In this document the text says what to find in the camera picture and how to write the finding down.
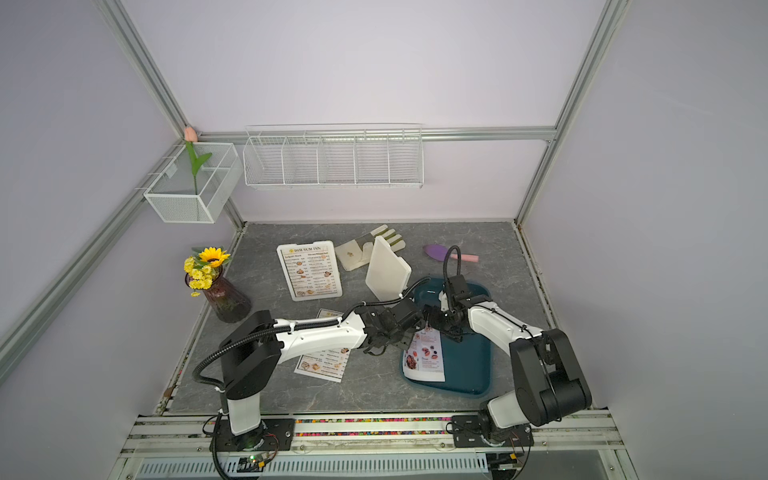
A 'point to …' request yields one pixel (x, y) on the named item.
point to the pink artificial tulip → (196, 163)
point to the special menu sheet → (423, 358)
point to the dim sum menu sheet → (331, 364)
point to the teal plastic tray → (467, 362)
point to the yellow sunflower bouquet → (200, 267)
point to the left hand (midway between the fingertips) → (405, 333)
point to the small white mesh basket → (172, 196)
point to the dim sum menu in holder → (310, 270)
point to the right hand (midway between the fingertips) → (429, 325)
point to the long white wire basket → (334, 156)
